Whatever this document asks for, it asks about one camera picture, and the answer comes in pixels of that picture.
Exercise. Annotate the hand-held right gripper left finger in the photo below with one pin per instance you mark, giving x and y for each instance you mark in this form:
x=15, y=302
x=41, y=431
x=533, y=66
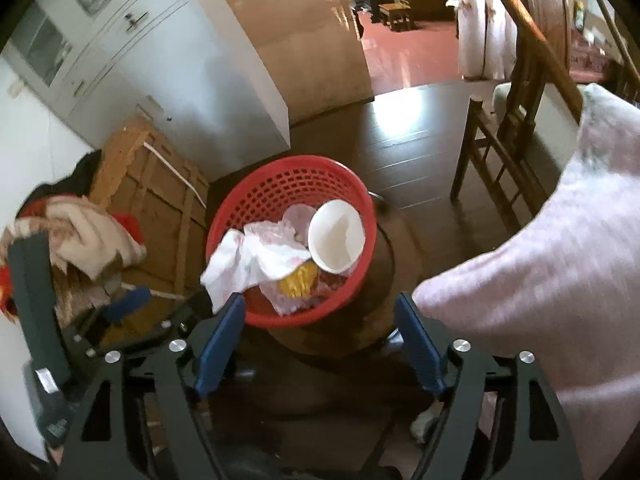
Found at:
x=220, y=345

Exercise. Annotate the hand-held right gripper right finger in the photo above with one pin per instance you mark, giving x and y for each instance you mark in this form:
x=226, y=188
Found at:
x=420, y=345

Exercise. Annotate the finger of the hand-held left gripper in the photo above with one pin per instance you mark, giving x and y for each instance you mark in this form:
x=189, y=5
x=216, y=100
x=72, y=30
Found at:
x=125, y=305
x=187, y=317

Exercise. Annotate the white tissue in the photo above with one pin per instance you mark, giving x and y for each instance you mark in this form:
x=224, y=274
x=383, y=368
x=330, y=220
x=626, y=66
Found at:
x=240, y=260

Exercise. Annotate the yellow wrapper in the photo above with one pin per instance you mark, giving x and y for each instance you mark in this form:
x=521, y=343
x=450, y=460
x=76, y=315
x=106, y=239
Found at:
x=300, y=280

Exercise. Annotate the white paper cup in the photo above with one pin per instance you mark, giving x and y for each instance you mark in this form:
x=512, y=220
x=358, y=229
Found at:
x=330, y=240

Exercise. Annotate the clear floral plastic wrapper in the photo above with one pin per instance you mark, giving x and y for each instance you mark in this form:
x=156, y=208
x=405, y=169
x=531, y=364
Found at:
x=297, y=220

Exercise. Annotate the red plastic basket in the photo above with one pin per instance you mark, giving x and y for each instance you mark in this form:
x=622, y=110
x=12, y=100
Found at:
x=280, y=180

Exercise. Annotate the beige cloth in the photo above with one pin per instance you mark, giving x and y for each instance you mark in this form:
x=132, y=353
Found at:
x=85, y=235

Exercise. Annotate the wooden board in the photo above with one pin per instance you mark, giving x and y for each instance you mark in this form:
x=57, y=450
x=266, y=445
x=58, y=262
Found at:
x=150, y=200

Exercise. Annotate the black cloth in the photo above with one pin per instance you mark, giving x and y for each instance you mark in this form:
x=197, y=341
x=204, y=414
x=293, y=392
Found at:
x=75, y=175

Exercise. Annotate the pink floral tablecloth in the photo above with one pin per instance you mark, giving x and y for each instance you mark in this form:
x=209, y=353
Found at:
x=550, y=285

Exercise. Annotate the white cabinet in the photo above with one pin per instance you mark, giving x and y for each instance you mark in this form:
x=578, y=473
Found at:
x=175, y=60

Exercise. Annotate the brown wooden partition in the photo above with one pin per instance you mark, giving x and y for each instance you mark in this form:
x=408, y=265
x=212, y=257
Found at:
x=300, y=35

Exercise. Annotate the wooden armchair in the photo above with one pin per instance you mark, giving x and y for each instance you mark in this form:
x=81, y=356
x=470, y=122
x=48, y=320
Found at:
x=530, y=35

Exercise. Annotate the floral curtain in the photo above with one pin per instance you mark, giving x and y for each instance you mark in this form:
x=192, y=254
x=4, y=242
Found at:
x=485, y=20

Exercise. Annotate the small wooden stool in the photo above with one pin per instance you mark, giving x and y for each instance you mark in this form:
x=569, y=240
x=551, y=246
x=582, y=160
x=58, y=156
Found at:
x=395, y=14

